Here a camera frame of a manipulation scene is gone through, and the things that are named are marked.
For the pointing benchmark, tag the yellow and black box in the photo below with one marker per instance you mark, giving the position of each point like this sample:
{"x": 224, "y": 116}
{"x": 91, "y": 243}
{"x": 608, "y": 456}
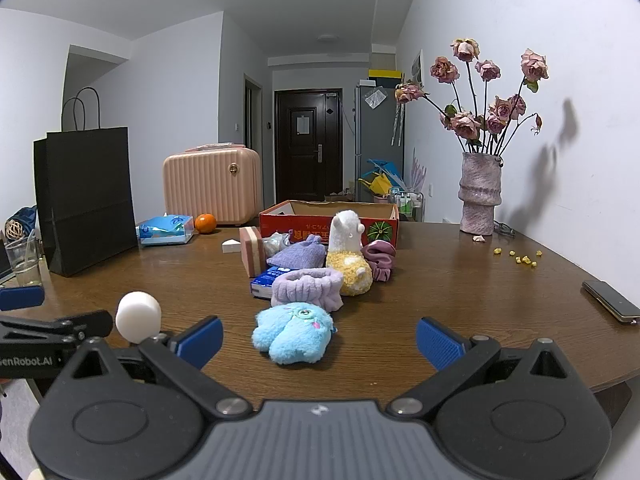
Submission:
{"x": 382, "y": 73}

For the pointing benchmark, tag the blue tissue pack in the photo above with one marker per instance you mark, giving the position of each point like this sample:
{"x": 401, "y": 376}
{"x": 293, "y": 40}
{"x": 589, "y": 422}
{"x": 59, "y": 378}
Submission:
{"x": 165, "y": 231}

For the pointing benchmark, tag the dark brown entrance door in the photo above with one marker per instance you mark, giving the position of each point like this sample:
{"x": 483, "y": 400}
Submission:
{"x": 307, "y": 165}

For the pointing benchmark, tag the white wall panel box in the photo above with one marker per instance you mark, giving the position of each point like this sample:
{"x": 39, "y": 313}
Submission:
{"x": 417, "y": 67}

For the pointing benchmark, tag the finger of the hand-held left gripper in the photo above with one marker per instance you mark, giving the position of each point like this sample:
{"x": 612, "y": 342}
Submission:
{"x": 20, "y": 298}
{"x": 50, "y": 326}

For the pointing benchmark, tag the clear bag on refrigerator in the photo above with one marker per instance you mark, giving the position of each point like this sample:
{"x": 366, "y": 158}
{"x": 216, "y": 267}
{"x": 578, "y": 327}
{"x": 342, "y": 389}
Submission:
{"x": 375, "y": 98}

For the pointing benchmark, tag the blue pocket tissue packet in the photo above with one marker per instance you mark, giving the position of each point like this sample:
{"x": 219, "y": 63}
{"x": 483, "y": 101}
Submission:
{"x": 262, "y": 283}

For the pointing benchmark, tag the scattered yellow crumbs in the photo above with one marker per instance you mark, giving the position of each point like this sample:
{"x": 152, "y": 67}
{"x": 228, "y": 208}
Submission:
{"x": 525, "y": 260}

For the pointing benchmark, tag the folded white umbrella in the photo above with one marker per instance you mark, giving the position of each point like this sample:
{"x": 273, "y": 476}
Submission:
{"x": 397, "y": 125}

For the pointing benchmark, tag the dark side door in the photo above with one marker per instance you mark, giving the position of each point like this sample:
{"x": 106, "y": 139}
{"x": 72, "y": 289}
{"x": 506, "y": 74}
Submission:
{"x": 252, "y": 140}

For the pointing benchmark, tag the crumpled clear plastic bag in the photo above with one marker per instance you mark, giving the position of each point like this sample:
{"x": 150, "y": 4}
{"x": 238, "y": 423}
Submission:
{"x": 275, "y": 245}

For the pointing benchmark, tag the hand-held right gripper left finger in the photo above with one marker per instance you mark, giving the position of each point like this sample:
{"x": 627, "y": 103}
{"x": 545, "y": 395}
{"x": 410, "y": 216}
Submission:
{"x": 200, "y": 342}

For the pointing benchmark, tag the white and yellow alpaca plush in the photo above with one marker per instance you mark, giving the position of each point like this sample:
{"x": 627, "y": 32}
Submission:
{"x": 345, "y": 232}

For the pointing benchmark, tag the white paper notice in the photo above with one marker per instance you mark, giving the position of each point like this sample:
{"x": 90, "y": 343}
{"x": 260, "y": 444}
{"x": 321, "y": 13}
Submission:
{"x": 303, "y": 125}

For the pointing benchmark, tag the dark blue bag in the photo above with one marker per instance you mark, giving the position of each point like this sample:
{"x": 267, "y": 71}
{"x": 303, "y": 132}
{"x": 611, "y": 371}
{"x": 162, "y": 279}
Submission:
{"x": 29, "y": 215}

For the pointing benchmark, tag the rolling cart with bottles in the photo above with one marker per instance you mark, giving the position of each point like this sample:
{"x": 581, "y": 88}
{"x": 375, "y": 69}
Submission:
{"x": 407, "y": 205}

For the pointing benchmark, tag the brown cardboard box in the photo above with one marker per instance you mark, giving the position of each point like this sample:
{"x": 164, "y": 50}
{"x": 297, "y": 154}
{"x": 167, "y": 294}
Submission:
{"x": 337, "y": 198}

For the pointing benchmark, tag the yellow bag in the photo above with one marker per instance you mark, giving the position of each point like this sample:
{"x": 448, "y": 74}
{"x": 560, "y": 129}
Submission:
{"x": 380, "y": 184}

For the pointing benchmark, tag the bunch of dried pink roses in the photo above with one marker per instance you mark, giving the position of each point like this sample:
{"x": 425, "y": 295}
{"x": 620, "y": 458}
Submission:
{"x": 465, "y": 125}

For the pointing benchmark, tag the lilac fluffy headband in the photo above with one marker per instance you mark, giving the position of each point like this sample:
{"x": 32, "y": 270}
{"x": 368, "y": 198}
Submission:
{"x": 305, "y": 285}

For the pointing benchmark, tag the white triangular sponge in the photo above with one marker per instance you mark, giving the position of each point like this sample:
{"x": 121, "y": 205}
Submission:
{"x": 232, "y": 247}

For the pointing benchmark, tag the clear drinking glass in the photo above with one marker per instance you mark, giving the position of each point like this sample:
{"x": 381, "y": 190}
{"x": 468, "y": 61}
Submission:
{"x": 25, "y": 266}

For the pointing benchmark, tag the pink ribbed suitcase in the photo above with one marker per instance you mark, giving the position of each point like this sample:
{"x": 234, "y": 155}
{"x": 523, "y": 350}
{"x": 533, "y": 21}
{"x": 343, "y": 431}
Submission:
{"x": 210, "y": 185}

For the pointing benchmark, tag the orange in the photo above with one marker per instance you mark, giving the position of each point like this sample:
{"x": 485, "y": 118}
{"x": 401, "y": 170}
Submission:
{"x": 205, "y": 223}

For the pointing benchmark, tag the blue plush toy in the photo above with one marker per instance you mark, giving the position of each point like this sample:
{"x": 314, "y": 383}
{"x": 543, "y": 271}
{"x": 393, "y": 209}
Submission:
{"x": 290, "y": 335}

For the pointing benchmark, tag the woven rattan ball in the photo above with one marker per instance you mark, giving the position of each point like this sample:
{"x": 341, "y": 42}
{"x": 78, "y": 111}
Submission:
{"x": 15, "y": 229}

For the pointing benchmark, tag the pink pampas decoration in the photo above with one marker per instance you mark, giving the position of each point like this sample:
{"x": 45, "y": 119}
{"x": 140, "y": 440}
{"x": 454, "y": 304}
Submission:
{"x": 417, "y": 172}

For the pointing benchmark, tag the black paper bag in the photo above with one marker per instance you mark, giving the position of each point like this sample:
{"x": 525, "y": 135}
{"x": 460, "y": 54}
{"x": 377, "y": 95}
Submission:
{"x": 85, "y": 200}

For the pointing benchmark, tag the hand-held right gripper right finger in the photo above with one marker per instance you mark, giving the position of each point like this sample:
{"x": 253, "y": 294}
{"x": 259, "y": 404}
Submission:
{"x": 440, "y": 344}

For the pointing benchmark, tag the pink textured vase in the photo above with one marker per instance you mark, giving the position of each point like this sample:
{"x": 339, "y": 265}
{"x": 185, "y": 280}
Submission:
{"x": 480, "y": 195}

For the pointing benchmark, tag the black eyeglasses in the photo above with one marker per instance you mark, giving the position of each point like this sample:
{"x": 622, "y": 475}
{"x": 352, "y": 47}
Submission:
{"x": 505, "y": 230}

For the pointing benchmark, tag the blue folding rack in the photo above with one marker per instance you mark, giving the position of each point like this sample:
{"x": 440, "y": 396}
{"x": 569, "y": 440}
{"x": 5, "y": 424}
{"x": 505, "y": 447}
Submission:
{"x": 385, "y": 164}

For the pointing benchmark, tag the pink sponge block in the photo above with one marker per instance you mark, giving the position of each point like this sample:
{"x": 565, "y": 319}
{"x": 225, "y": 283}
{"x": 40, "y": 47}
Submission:
{"x": 251, "y": 252}

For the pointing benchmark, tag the mauve satin scrunchie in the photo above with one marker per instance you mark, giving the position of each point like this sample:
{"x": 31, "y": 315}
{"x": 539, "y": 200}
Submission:
{"x": 378, "y": 258}

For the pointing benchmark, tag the grey refrigerator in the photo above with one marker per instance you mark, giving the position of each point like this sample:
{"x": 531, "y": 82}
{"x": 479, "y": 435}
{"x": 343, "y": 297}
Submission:
{"x": 372, "y": 140}

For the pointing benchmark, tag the white foam cylinder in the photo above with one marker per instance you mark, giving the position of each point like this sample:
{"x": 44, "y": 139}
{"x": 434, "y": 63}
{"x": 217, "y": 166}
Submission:
{"x": 137, "y": 316}

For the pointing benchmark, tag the purple woven pouch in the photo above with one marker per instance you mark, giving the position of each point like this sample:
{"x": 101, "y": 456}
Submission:
{"x": 300, "y": 255}

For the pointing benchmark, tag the red cardboard box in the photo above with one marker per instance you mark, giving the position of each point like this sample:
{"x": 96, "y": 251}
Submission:
{"x": 300, "y": 222}

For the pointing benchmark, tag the black smartphone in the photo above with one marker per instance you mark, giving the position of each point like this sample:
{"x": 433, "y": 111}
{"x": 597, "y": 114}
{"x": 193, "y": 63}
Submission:
{"x": 610, "y": 301}

